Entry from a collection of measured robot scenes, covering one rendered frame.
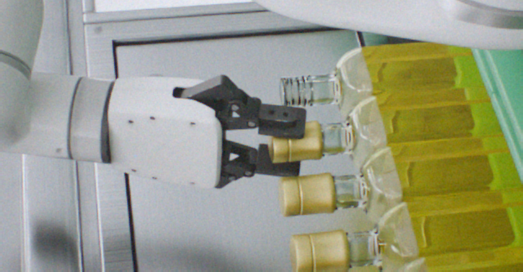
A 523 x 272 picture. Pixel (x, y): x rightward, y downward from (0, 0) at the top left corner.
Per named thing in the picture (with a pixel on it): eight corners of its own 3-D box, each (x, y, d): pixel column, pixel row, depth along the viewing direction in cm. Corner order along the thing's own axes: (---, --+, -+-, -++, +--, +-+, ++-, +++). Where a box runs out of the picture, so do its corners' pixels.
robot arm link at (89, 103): (74, 186, 100) (105, 189, 100) (66, 122, 93) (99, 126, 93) (91, 124, 105) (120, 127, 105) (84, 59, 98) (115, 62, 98)
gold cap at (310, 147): (313, 137, 101) (265, 141, 100) (317, 112, 98) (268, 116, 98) (320, 167, 99) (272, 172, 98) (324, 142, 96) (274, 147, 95)
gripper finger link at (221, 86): (154, 121, 97) (210, 144, 98) (191, 70, 91) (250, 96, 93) (156, 111, 98) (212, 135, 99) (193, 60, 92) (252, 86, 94)
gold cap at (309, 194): (325, 189, 97) (276, 193, 97) (329, 163, 95) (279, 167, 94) (333, 221, 95) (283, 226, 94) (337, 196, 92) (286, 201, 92)
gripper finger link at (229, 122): (181, 130, 96) (235, 153, 98) (204, 100, 93) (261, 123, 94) (185, 105, 98) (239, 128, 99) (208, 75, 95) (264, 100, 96)
